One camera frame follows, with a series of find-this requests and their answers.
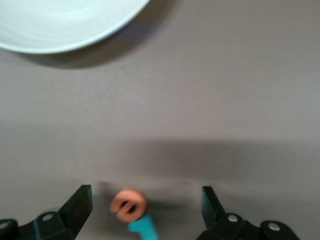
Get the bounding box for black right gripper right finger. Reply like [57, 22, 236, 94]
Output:
[197, 186, 300, 240]

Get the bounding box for orange foam letter e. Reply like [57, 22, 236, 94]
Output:
[109, 187, 147, 223]

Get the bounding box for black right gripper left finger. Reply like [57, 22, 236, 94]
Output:
[0, 184, 93, 240]

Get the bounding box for beige plate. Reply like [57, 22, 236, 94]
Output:
[0, 0, 152, 55]

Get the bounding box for teal foam letter r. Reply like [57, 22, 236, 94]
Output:
[126, 213, 160, 240]

